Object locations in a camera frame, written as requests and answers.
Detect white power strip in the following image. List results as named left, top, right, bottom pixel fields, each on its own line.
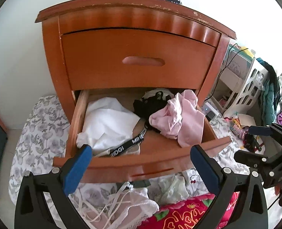
left=201, top=101, right=222, bottom=122

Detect pink crumpled garment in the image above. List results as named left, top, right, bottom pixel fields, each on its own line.
left=149, top=90, right=205, bottom=147

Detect wooden drawer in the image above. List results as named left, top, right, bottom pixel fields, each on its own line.
left=52, top=87, right=232, bottom=184
left=62, top=29, right=215, bottom=90

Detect colourful toy clutter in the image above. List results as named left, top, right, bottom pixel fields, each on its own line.
left=224, top=114, right=265, bottom=154

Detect black charging cable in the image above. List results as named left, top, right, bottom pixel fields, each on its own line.
left=204, top=43, right=249, bottom=103

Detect white black-banded underwear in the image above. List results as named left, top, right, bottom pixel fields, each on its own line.
left=76, top=97, right=140, bottom=157

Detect light green sheer garment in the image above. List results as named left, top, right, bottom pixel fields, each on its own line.
left=147, top=174, right=190, bottom=206

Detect black power adapter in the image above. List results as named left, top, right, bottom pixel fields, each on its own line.
left=206, top=111, right=217, bottom=122

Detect red floral parrot blanket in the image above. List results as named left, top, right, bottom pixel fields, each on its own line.
left=137, top=191, right=240, bottom=229

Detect grey floral quilt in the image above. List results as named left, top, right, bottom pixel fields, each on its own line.
left=9, top=95, right=249, bottom=208

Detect pink white lace bra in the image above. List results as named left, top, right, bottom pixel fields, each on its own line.
left=78, top=182, right=159, bottom=228

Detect brown wooden nightstand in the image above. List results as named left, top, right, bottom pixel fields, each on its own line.
left=36, top=0, right=236, bottom=167

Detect white plastic shelf rack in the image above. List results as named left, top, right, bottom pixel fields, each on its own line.
left=210, top=44, right=268, bottom=117

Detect black lace underwear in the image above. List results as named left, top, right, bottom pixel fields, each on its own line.
left=133, top=88, right=174, bottom=127

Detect teal hanging clothes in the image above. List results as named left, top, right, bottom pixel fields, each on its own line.
left=256, top=57, right=281, bottom=126

